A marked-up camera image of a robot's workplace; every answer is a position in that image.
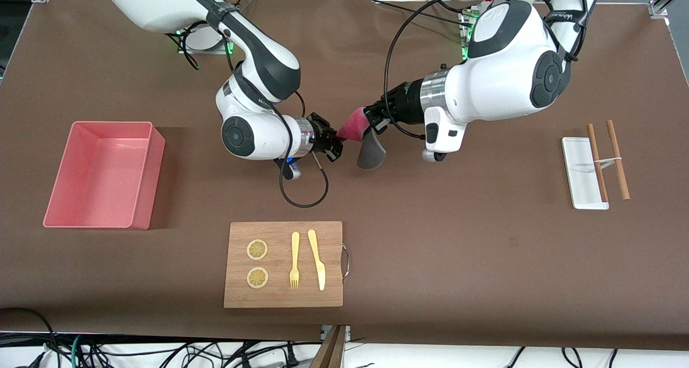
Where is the black looped floor cable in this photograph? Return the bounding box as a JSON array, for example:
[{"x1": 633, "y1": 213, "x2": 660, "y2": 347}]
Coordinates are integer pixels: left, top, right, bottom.
[{"x1": 0, "y1": 307, "x2": 55, "y2": 368}]

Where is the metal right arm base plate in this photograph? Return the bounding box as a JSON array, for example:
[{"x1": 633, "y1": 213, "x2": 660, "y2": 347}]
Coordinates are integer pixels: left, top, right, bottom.
[{"x1": 178, "y1": 37, "x2": 235, "y2": 55}]

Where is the yellow plastic knife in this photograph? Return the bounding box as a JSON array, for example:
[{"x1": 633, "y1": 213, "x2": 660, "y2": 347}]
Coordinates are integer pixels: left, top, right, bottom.
[{"x1": 307, "y1": 229, "x2": 326, "y2": 292}]

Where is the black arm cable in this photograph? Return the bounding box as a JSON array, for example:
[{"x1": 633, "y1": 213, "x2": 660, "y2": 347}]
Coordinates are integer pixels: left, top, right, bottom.
[
  {"x1": 383, "y1": 0, "x2": 518, "y2": 140},
  {"x1": 278, "y1": 88, "x2": 330, "y2": 208}
]

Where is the red and grey cloth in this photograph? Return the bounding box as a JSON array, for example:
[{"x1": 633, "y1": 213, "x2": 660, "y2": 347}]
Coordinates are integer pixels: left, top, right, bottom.
[{"x1": 336, "y1": 107, "x2": 387, "y2": 171}]

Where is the wooden cutting board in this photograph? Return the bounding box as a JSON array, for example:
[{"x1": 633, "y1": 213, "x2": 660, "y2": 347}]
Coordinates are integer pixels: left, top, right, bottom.
[{"x1": 223, "y1": 221, "x2": 344, "y2": 309}]

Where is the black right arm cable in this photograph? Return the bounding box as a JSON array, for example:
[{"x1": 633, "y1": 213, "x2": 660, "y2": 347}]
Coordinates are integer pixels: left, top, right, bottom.
[{"x1": 278, "y1": 88, "x2": 330, "y2": 208}]

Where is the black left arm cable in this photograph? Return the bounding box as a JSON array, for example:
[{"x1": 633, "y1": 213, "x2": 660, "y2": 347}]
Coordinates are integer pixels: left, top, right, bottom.
[{"x1": 383, "y1": 0, "x2": 518, "y2": 140}]

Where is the white rectangular tray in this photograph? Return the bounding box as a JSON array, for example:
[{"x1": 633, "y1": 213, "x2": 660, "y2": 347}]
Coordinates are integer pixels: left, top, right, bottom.
[{"x1": 561, "y1": 137, "x2": 610, "y2": 210}]

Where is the black cable on table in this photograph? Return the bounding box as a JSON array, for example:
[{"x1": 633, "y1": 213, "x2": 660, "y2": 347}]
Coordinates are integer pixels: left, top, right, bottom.
[{"x1": 361, "y1": 0, "x2": 467, "y2": 24}]

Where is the yellow plastic fork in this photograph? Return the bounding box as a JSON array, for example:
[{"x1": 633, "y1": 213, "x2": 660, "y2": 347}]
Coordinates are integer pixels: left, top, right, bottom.
[{"x1": 289, "y1": 231, "x2": 300, "y2": 290}]

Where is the pink plastic bin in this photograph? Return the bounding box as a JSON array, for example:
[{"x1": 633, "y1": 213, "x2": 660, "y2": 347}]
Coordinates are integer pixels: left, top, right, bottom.
[{"x1": 43, "y1": 121, "x2": 166, "y2": 231}]

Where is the brown wooden plank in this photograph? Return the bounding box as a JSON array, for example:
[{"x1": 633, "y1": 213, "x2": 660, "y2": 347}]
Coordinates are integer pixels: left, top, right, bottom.
[{"x1": 310, "y1": 325, "x2": 348, "y2": 368}]

